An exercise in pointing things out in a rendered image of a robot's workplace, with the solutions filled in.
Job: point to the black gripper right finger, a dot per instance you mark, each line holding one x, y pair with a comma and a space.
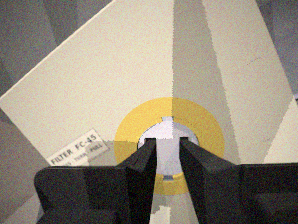
222, 192

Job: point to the beige service panel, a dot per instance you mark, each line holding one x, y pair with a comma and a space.
210, 64

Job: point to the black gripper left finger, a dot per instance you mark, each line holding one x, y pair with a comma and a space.
127, 187

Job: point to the white cylinder with two slots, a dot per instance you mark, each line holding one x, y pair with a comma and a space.
167, 134

